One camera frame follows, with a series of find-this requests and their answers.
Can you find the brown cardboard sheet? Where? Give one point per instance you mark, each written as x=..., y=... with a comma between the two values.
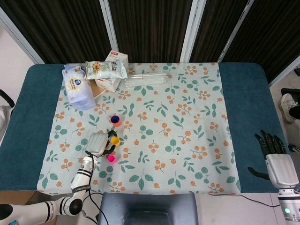
x=96, y=90

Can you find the green white snack bag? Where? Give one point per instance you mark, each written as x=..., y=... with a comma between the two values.
x=105, y=69

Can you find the dark blue cup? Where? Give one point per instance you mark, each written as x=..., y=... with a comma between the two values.
x=114, y=119

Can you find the white carton red label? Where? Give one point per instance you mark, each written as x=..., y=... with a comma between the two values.
x=117, y=57

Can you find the black chair armrest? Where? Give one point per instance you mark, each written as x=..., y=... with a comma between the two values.
x=7, y=97

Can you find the blue white tissue pack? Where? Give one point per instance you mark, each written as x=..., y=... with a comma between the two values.
x=77, y=91

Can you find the small pink cup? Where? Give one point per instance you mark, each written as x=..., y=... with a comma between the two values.
x=111, y=159

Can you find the floral print tablecloth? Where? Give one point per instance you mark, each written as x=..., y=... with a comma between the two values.
x=164, y=131

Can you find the white sneaker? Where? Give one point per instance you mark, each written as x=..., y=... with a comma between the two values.
x=287, y=107

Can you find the dark shoe white sole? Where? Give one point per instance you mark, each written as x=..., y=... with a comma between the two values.
x=294, y=148

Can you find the teal table cover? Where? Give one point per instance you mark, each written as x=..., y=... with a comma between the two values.
x=248, y=100

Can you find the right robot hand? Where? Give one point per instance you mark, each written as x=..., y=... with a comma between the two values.
x=282, y=168

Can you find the large orange cup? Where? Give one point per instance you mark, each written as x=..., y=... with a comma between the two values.
x=117, y=124

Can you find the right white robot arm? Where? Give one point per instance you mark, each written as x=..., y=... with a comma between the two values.
x=289, y=208

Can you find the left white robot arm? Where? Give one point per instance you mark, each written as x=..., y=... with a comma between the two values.
x=80, y=180

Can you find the black trouser leg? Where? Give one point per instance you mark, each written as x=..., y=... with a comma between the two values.
x=295, y=110

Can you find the person in white clothing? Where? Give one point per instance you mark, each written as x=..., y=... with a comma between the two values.
x=3, y=119

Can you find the clear plastic tube bundle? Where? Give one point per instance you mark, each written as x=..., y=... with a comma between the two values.
x=146, y=79

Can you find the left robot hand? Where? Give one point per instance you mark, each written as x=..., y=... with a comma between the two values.
x=96, y=143

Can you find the yellow cup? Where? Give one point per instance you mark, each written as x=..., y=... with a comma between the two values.
x=115, y=140

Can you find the dark folding screen white frame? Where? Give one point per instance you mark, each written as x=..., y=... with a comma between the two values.
x=150, y=28

